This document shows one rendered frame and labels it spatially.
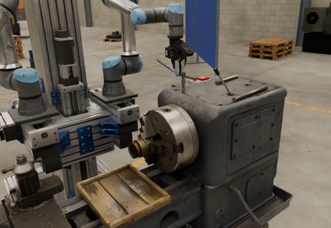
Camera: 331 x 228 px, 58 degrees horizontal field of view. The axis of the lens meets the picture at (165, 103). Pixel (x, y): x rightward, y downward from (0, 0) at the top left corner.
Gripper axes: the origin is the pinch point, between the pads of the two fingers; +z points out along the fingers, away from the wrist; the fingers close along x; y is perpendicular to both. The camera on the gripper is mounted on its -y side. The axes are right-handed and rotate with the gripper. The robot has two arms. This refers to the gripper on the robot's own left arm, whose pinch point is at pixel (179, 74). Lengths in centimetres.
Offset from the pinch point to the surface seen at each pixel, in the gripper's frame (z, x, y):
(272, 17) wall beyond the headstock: 42, -908, 568
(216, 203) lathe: 61, 3, -32
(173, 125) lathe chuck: 15.5, 22.2, -22.6
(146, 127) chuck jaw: 19.7, 27.4, -8.6
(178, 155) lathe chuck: 27.8, 23.5, -27.4
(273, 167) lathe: 57, -43, -33
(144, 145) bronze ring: 24.4, 33.0, -15.2
